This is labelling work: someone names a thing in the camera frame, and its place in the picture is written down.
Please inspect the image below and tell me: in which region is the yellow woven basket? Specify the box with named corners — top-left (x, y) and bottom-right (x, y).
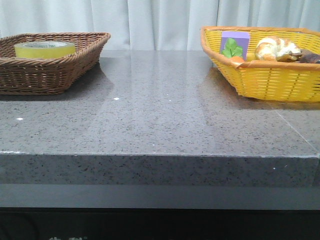
top-left (200, 26), bottom-right (320, 102)

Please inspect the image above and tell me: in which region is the white curtain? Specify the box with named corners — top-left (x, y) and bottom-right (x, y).
top-left (0, 0), bottom-right (320, 51)

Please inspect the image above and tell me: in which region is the purple block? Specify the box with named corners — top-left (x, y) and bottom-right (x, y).
top-left (220, 31), bottom-right (250, 60)

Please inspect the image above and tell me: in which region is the yellow tape roll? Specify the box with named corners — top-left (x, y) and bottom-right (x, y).
top-left (14, 41), bottom-right (76, 59)

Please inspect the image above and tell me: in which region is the toy croissant bread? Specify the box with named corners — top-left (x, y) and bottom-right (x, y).
top-left (254, 35), bottom-right (302, 62)

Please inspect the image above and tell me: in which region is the dark brown toy item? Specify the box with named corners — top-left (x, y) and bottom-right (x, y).
top-left (278, 49), bottom-right (320, 64)

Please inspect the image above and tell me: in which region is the orange toy carrot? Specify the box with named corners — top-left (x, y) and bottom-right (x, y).
top-left (230, 56), bottom-right (245, 63)

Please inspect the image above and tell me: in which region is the brown wicker basket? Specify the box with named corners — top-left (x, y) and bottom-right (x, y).
top-left (0, 32), bottom-right (111, 95)

